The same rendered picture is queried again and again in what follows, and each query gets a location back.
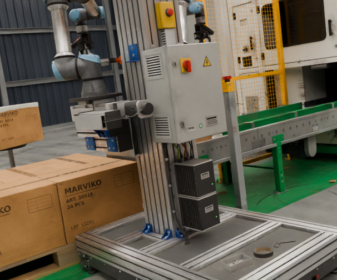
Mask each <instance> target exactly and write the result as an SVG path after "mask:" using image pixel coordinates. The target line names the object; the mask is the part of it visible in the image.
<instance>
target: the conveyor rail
mask: <svg viewBox="0 0 337 280"><path fill-rule="evenodd" d="M315 123H318V126H319V130H318V131H314V132H313V129H312V124H315ZM336 128H337V107H335V108H331V109H327V110H324V111H320V112H315V113H311V114H307V115H304V116H300V117H297V118H292V119H287V120H284V121H280V122H276V123H272V124H267V125H264V126H260V127H256V128H253V129H247V130H244V131H240V132H239V136H240V146H241V155H242V157H243V156H247V155H249V154H253V153H256V152H260V151H263V150H266V149H269V148H272V147H276V146H277V144H276V143H274V144H273V143H272V136H276V135H278V134H282V133H283V134H284V141H281V145H282V144H286V143H289V142H293V141H297V140H299V139H303V138H306V137H310V136H313V135H316V134H319V133H323V132H326V131H330V130H332V129H336ZM196 147H197V155H198V157H200V156H204V155H207V154H208V156H209V159H212V161H213V165H216V164H219V163H222V162H226V161H230V160H231V158H230V149H229V139H228V134H227V135H224V136H220V137H216V138H212V139H207V140H204V141H200V142H196Z"/></svg>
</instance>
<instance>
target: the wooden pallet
mask: <svg viewBox="0 0 337 280"><path fill-rule="evenodd" d="M49 254H52V257H53V262H54V263H52V264H49V265H47V266H44V267H42V268H39V269H36V270H34V271H31V272H28V273H25V274H23V275H20V276H17V277H14V278H12V279H9V280H36V279H39V278H41V277H44V276H47V275H49V274H52V273H54V272H57V271H60V270H62V269H65V268H68V267H70V266H73V265H75V264H78V263H79V262H80V261H81V258H80V257H79V254H78V250H77V247H76V242H72V243H70V244H66V245H64V246H61V247H58V248H55V249H52V250H50V251H47V252H44V253H41V254H38V255H36V256H33V257H29V258H26V259H24V260H21V261H18V262H15V263H12V264H9V265H7V266H4V267H1V268H0V272H1V271H4V270H7V269H10V268H13V267H15V266H19V265H21V264H24V263H27V262H30V261H32V260H35V259H38V258H41V257H44V256H47V255H49Z"/></svg>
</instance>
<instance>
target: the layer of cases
mask: <svg viewBox="0 0 337 280"><path fill-rule="evenodd" d="M142 203H143V200H142V193H141V186H140V179H139V174H138V166H137V162H136V161H128V160H124V159H115V158H108V157H100V156H92V155H87V154H79V153H76V154H72V155H68V156H64V157H59V158H54V159H49V160H46V161H41V162H37V163H32V164H27V165H24V166H19V167H14V168H10V169H5V170H1V171H0V268H1V267H4V266H7V265H9V264H12V263H15V262H18V261H21V260H24V259H26V258H29V257H33V256H36V255H38V254H41V253H44V252H47V251H50V250H52V249H55V248H58V247H61V246H64V245H66V244H70V243H72V242H75V236H76V235H79V234H81V233H85V232H88V231H90V230H92V229H95V228H98V227H101V226H104V225H106V224H109V223H112V222H114V221H117V220H120V219H123V218H126V217H128V216H131V215H133V214H136V213H139V212H142V211H144V208H143V205H142Z"/></svg>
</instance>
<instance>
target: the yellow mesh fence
mask: <svg viewBox="0 0 337 280"><path fill-rule="evenodd" d="M198 2H203V3H204V11H205V21H206V22H205V23H206V24H205V25H206V26H207V27H209V26H211V25H209V26H208V21H207V12H206V9H208V11H209V9H214V10H215V8H206V3H205V0H198ZM271 2H272V8H273V12H272V13H274V14H273V15H274V16H273V19H274V22H271V23H274V24H275V26H272V25H271V26H270V27H275V28H274V30H275V36H276V37H275V38H276V40H275V41H274V42H276V45H273V46H276V47H277V51H276V53H277V56H276V57H277V58H278V62H277V64H279V67H277V68H278V70H275V71H270V72H267V71H266V72H261V73H259V70H257V71H258V73H255V74H254V73H253V74H251V73H250V74H248V72H247V75H243V76H236V77H232V78H231V79H230V81H237V80H241V79H247V80H249V78H250V79H251V80H252V78H254V79H255V77H258V78H259V77H261V79H262V76H266V78H267V76H269V75H271V77H272V75H275V74H278V75H280V79H279V78H278V79H279V81H280V85H279V86H280V87H281V90H280V93H281V98H282V100H281V104H283V105H289V103H288V91H287V85H286V73H285V62H284V51H283V39H282V33H281V22H280V10H279V0H271ZM210 4H211V2H210ZM222 4H223V2H222ZM213 5H215V4H213ZM219 5H221V4H219ZM225 5H227V4H225ZM207 7H208V4H207ZM274 42H273V44H274ZM279 105H280V104H279ZM256 156H258V155H257V154H256ZM269 157H272V153H268V154H265V153H264V155H262V156H260V155H259V156H258V157H255V158H251V159H249V158H248V160H245V161H243V162H242V163H243V164H250V163H254V162H257V161H260V160H262V159H266V158H269ZM290 158H291V160H290ZM246 159H247V158H246ZM294 159H297V158H295V157H290V156H289V154H288V158H287V159H285V160H288V161H292V160H294ZM218 168H219V177H220V180H219V182H216V183H221V182H222V181H223V183H224V182H225V180H224V172H223V166H222V163H219V164H218ZM223 183H222V184H223Z"/></svg>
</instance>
